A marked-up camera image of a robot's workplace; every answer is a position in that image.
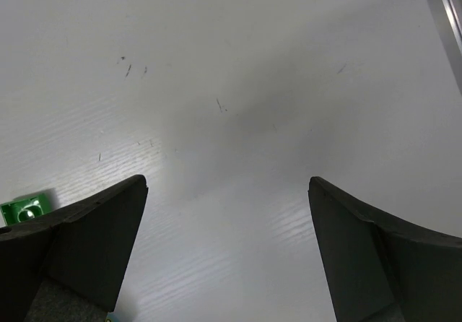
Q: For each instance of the aluminium table edge rail right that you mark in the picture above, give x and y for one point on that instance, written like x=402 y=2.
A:
x=447 y=17

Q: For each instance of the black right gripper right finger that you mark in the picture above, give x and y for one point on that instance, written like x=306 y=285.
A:
x=380 y=267

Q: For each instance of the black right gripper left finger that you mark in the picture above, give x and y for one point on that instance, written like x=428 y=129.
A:
x=69 y=265

